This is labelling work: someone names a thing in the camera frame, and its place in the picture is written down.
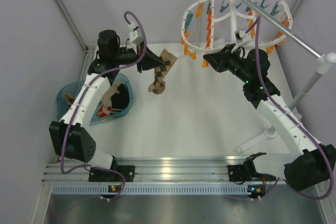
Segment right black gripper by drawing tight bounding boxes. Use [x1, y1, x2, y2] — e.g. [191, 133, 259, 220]
[205, 44, 253, 84]

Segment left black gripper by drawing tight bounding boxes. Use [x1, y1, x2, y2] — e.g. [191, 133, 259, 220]
[112, 40, 164, 72]

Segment orange clothes peg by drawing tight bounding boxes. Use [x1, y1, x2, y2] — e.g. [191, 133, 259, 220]
[202, 59, 209, 68]
[181, 40, 196, 60]

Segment brown checkered sock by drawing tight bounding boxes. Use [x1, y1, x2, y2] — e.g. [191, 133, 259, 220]
[148, 49, 177, 95]
[62, 93, 76, 107]

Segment white round clip hanger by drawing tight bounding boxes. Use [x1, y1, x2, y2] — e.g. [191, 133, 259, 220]
[181, 0, 285, 56]

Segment teal plastic basket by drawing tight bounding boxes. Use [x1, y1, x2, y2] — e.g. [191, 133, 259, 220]
[56, 73, 133, 125]

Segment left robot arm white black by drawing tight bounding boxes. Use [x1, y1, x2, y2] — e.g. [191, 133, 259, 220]
[49, 26, 164, 180]

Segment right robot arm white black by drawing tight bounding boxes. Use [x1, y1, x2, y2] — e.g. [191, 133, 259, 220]
[203, 44, 335, 191]

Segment black striped sock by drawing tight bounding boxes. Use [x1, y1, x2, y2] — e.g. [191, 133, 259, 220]
[108, 86, 130, 114]

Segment beige sock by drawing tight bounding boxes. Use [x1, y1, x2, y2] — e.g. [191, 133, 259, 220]
[101, 82, 125, 100]

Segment red white sock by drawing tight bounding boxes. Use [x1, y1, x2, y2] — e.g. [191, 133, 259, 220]
[96, 99, 112, 118]

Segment white rack base foot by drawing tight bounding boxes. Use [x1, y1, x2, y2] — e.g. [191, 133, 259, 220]
[235, 127, 277, 154]

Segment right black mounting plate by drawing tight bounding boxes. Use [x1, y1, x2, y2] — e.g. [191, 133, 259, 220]
[227, 165, 251, 185]

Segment black mounting plate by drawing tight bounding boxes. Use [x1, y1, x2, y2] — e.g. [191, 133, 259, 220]
[88, 165, 135, 182]
[227, 165, 251, 185]

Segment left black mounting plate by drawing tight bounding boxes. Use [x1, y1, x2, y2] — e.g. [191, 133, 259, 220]
[88, 165, 135, 182]

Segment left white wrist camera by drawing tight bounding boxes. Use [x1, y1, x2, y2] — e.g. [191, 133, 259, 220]
[128, 22, 143, 53]

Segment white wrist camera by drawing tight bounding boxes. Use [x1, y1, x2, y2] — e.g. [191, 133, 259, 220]
[234, 30, 252, 49]
[128, 22, 143, 53]

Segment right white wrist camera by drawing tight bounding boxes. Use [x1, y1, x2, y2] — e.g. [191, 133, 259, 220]
[234, 30, 252, 49]

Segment silver hanging rail rod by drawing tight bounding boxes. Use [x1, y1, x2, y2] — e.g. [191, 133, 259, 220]
[241, 0, 326, 59]

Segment aluminium rail frame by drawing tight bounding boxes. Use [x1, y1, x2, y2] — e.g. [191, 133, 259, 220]
[41, 47, 305, 184]

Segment perforated grey cable duct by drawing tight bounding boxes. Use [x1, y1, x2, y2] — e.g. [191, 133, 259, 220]
[52, 184, 264, 195]

